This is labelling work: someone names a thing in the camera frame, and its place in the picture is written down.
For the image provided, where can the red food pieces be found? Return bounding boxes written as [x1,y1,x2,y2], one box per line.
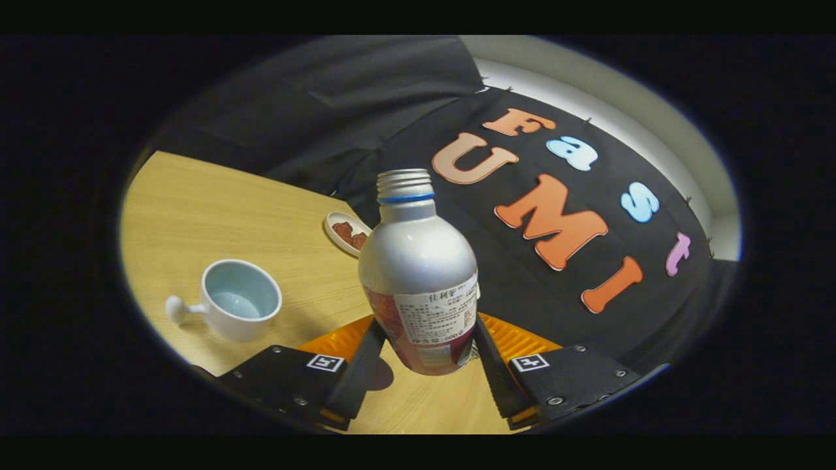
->
[332,221,368,251]

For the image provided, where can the white cup with knob handle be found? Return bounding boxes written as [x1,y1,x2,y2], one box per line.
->
[165,258,283,343]

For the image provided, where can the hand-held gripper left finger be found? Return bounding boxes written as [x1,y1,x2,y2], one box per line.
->
[219,315,387,432]

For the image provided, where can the silver juice bottle red label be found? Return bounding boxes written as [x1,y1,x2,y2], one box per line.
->
[358,168,479,377]

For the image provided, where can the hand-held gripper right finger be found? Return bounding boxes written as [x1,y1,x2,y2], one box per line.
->
[474,313,644,430]

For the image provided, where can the black backdrop cloth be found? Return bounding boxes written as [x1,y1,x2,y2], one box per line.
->
[140,35,735,376]

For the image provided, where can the wooden table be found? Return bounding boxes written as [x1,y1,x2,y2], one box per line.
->
[120,151,517,435]

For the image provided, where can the small white plate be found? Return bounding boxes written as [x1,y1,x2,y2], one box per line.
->
[324,210,373,258]

